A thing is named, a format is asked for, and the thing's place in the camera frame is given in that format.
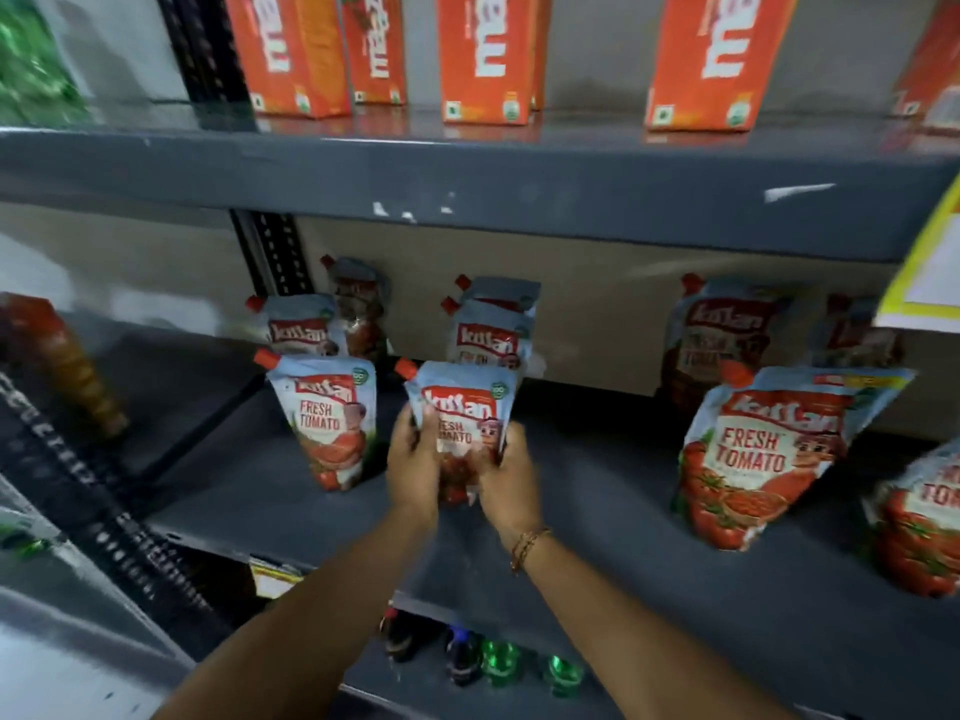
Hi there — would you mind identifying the person's right hand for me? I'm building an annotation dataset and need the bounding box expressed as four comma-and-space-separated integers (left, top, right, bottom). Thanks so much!
475, 422, 546, 549

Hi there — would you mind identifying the person's left hand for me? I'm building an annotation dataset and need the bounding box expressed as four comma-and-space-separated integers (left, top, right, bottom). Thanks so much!
385, 402, 444, 523

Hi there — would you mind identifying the blue tomato ketchup pouch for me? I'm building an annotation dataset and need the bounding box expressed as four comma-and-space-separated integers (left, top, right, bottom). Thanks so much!
394, 357, 531, 509

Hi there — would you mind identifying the person's right forearm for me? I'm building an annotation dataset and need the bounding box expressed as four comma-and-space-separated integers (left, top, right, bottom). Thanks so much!
516, 529, 798, 720

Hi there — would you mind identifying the person's left forearm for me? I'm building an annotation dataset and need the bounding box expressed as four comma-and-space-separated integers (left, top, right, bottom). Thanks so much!
152, 506, 441, 720

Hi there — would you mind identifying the dark blue-capped bottle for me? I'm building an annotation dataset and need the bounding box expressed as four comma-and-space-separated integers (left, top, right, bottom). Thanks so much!
442, 625, 483, 688

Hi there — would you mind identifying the dark red-capped bottle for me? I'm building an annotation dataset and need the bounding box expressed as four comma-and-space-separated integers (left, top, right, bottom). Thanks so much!
378, 605, 423, 665

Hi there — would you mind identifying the green-capped bottle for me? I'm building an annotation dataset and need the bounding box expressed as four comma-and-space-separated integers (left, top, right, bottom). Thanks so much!
543, 652, 587, 700
480, 640, 524, 688

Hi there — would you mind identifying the yellow-white shelf edge tag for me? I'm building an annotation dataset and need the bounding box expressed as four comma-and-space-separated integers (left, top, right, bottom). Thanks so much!
249, 556, 306, 600

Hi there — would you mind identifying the black perforated shelf upright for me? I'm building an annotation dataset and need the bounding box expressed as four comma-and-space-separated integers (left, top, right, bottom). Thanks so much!
153, 0, 318, 299
0, 367, 235, 661

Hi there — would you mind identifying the shelf row of ketchup packs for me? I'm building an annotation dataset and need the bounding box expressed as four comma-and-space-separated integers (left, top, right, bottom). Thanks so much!
245, 254, 960, 600

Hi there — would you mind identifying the grey metal shelf rack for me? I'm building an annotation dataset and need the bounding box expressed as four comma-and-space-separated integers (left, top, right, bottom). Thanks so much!
0, 97, 960, 720

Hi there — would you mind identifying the orange-red sauce bottle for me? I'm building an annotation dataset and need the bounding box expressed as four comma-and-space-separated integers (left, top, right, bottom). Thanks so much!
0, 292, 130, 441

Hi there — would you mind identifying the green glass bottle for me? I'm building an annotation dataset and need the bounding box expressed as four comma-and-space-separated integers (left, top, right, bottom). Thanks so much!
0, 508, 63, 565

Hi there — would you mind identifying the yellow-edged white shelf sign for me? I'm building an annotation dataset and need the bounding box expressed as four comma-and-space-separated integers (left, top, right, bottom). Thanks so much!
873, 172, 960, 336

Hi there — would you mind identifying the green packet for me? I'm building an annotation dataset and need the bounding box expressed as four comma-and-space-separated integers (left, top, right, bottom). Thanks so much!
0, 0, 91, 128

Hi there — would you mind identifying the thin beaded wrist bracelet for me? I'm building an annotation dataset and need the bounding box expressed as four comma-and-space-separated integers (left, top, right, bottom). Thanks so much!
509, 526, 554, 577

